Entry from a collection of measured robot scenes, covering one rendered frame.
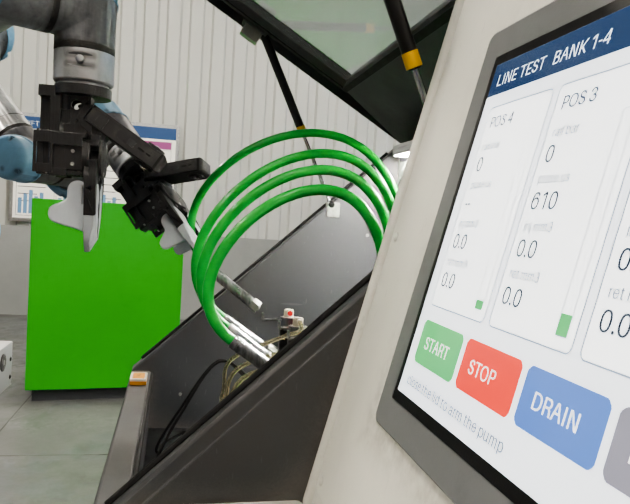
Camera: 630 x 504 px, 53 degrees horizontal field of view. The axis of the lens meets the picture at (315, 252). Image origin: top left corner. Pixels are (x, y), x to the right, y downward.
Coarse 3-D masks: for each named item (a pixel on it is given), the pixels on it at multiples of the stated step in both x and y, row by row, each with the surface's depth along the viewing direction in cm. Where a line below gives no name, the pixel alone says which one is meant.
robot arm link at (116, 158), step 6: (114, 150) 110; (120, 150) 111; (108, 156) 112; (114, 156) 111; (120, 156) 110; (126, 156) 110; (108, 162) 113; (114, 162) 111; (120, 162) 110; (126, 162) 111; (114, 168) 112; (120, 168) 111
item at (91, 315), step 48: (48, 240) 394; (144, 240) 414; (48, 288) 396; (96, 288) 406; (144, 288) 416; (48, 336) 398; (96, 336) 408; (144, 336) 418; (48, 384) 400; (96, 384) 410
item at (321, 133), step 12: (288, 132) 105; (300, 132) 105; (312, 132) 105; (324, 132) 104; (336, 132) 105; (252, 144) 106; (264, 144) 105; (348, 144) 105; (360, 144) 104; (240, 156) 106; (372, 156) 104; (228, 168) 106; (384, 168) 104; (216, 180) 107; (204, 192) 106; (396, 192) 104; (192, 204) 107; (192, 216) 107; (192, 228) 107
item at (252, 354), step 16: (288, 192) 75; (304, 192) 76; (320, 192) 76; (336, 192) 76; (352, 192) 77; (256, 208) 75; (272, 208) 75; (368, 208) 78; (240, 224) 74; (368, 224) 78; (224, 240) 74; (224, 256) 74; (208, 272) 74; (208, 288) 74; (208, 304) 74; (208, 320) 74; (224, 336) 75; (240, 352) 75; (256, 352) 76
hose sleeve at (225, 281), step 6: (222, 276) 107; (222, 282) 107; (228, 282) 107; (234, 282) 107; (228, 288) 107; (234, 288) 107; (240, 288) 107; (234, 294) 107; (240, 294) 107; (246, 294) 107; (240, 300) 107; (246, 300) 107; (252, 300) 107
